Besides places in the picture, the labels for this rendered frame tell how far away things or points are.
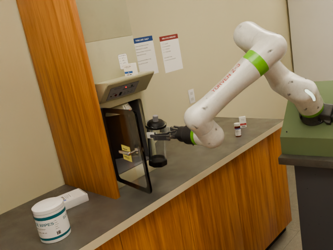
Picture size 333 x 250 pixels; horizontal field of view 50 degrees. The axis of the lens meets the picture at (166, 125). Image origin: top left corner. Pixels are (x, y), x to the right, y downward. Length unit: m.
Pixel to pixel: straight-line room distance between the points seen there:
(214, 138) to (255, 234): 1.21
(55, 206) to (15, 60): 0.89
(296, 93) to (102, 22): 1.01
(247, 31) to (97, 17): 0.73
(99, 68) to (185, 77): 1.22
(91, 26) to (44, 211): 0.89
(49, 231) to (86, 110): 0.57
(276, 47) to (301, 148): 0.69
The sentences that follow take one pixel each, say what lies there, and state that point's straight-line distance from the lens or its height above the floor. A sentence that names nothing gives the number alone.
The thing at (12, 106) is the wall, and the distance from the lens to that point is 2.07.
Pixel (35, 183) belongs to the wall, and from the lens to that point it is 2.16.
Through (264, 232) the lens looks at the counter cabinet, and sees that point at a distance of 2.70.
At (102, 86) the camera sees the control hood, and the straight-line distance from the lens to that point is 1.74.
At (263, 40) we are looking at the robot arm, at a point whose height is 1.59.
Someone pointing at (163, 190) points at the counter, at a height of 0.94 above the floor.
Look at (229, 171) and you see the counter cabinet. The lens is 2.20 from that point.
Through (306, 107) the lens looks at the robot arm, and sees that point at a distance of 1.87.
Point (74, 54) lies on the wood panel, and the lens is 1.72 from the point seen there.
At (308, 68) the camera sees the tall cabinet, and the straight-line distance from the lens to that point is 4.50.
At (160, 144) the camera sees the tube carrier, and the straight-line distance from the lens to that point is 1.79.
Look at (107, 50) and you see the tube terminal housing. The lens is 1.87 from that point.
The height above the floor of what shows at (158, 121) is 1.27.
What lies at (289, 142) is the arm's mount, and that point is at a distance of 2.02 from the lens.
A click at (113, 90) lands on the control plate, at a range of 1.77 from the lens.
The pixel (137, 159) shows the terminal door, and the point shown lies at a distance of 1.64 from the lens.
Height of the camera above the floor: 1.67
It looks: 14 degrees down
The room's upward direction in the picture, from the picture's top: 10 degrees counter-clockwise
